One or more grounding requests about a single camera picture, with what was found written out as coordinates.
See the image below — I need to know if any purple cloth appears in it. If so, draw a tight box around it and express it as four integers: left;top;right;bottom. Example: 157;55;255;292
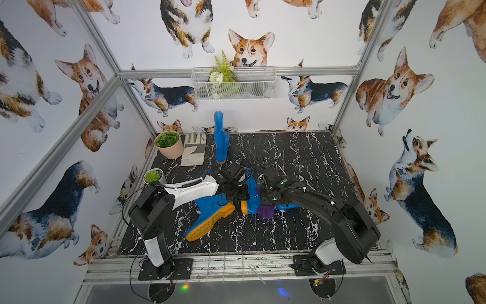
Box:
256;187;275;220

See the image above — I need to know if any blue rubber boot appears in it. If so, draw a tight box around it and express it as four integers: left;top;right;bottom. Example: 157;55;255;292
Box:
186;171;235;242
240;169;299;216
213;111;230;164

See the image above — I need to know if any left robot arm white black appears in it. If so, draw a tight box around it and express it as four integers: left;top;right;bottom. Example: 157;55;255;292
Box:
129;172;249;268

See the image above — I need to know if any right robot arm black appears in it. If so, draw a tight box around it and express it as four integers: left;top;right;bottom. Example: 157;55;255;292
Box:
259;174;380;267

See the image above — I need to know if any white grey work glove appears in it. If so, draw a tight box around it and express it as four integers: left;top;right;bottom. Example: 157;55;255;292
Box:
180;133;206;167

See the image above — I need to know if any small white plant pot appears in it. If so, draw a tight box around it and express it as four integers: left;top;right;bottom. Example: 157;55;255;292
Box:
144;168;167;184

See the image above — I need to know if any green plant in white pot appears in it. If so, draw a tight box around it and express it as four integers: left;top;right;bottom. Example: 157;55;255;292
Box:
144;170;163;184

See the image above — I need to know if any green plant in pink pot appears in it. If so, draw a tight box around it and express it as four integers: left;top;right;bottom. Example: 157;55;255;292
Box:
155;131;180;148

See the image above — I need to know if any fern and white flower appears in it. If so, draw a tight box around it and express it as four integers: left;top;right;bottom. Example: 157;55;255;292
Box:
208;51;238;99

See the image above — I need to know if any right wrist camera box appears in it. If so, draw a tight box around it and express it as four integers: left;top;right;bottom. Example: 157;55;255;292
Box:
258;165;280;183

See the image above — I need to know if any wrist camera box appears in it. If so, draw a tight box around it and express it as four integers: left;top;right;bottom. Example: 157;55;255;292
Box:
220;162;247;184
258;165;280;183

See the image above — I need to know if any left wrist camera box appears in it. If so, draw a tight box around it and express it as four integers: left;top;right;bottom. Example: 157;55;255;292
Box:
220;162;247;184

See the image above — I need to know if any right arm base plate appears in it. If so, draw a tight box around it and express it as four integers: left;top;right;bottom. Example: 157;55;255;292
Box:
289;255;346;277

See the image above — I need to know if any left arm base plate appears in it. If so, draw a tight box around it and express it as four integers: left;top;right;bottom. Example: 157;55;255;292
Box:
138;258;194;281

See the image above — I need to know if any white wire wall basket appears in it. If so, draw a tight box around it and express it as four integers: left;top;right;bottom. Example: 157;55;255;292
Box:
191;67;277;101

